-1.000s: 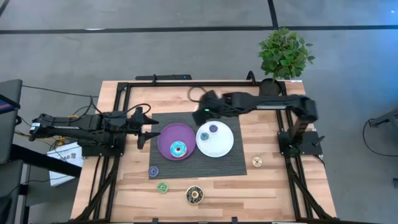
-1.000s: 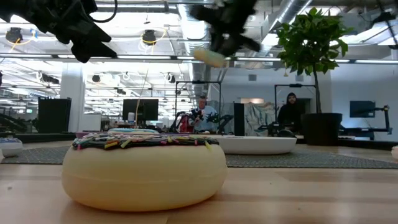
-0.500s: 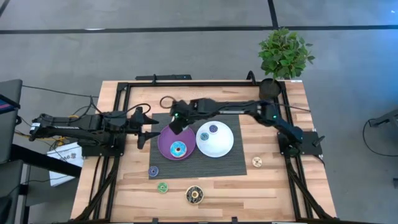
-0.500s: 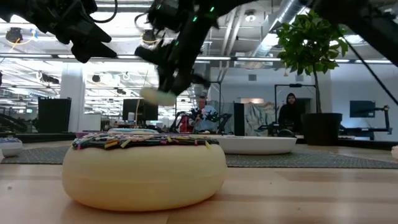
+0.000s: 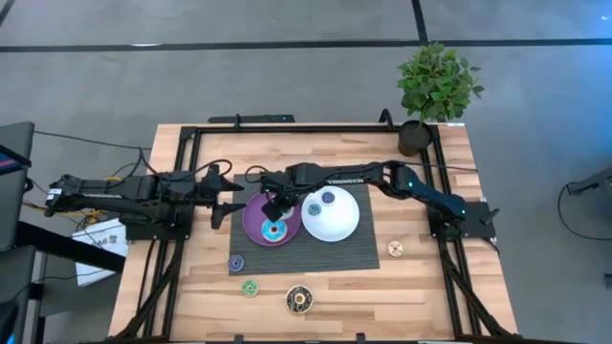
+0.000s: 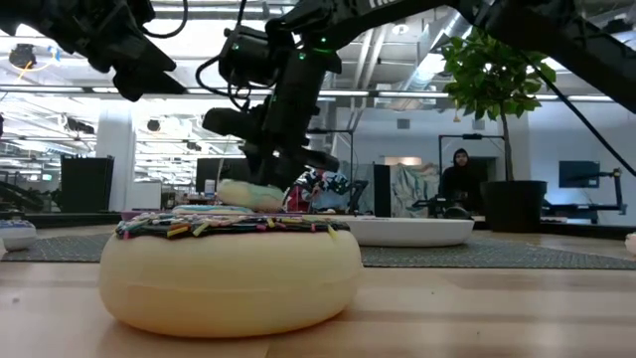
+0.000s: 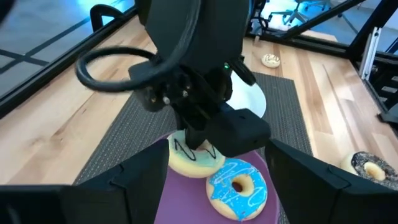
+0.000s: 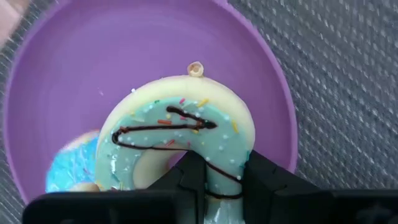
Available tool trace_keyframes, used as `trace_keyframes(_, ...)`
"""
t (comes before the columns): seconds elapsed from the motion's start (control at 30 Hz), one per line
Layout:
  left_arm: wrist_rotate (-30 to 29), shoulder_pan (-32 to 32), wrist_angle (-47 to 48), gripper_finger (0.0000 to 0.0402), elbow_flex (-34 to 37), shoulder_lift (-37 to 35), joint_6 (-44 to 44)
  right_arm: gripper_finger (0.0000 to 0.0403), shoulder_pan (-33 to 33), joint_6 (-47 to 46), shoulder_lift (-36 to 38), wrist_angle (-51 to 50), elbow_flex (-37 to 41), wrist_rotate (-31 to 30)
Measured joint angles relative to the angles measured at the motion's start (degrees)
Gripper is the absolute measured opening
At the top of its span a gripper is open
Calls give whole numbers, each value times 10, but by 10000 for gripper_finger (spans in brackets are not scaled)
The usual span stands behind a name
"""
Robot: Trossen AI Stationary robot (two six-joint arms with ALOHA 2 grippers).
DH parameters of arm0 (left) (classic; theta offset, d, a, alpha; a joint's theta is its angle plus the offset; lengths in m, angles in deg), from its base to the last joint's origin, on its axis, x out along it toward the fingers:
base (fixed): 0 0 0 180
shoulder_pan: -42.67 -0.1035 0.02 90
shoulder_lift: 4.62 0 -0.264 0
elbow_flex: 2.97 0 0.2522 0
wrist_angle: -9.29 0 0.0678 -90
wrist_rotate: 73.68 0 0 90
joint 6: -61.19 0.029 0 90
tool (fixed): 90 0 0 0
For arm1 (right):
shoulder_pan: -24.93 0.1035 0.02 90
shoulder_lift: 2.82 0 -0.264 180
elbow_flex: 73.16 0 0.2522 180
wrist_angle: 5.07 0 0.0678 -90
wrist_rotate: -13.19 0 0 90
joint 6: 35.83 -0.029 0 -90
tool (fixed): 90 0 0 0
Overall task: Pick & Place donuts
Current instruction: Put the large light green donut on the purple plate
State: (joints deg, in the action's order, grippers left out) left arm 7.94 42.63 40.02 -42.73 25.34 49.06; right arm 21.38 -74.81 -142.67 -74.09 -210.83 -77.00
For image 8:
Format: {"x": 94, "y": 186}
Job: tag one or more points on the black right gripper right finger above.
{"x": 264, "y": 193}

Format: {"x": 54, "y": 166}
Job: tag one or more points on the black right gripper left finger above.
{"x": 186, "y": 186}

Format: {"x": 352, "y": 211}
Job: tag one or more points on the grey woven placemat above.
{"x": 342, "y": 93}

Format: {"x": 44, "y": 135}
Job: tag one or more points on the purple plate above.
{"x": 77, "y": 77}

